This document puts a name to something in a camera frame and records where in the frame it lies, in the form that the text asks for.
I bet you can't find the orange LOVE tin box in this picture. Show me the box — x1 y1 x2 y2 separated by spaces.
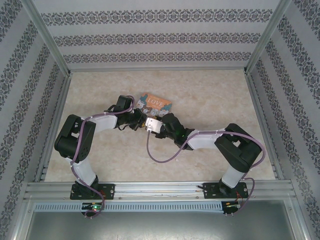
135 92 174 119

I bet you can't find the left controller circuit board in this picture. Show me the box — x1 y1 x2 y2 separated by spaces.
81 202 105 212

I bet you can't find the controller circuit board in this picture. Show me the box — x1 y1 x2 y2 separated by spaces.
81 202 105 212
223 201 242 216

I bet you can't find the right controller circuit board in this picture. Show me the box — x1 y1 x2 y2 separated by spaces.
223 201 242 216

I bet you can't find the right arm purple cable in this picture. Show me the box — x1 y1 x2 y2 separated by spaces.
145 129 266 216

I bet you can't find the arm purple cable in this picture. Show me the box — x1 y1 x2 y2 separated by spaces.
145 129 266 216
70 94 137 220

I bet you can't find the aluminium frame crossbar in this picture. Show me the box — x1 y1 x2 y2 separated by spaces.
67 66 248 73

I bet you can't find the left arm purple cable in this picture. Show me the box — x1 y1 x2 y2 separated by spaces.
70 94 137 220

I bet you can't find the aluminium mounting rail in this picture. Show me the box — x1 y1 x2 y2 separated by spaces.
24 181 294 201

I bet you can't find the aluminium side frame rail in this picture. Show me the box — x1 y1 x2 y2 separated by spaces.
243 71 286 181
33 73 73 182

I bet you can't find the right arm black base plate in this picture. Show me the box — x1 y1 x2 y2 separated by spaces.
202 181 249 200

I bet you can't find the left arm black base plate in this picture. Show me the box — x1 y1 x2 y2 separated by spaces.
69 182 116 201

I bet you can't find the slotted grey cable duct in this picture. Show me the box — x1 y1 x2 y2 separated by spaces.
33 201 224 214

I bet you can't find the aluminium frame post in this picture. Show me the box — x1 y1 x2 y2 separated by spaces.
244 0 300 75
19 0 72 77

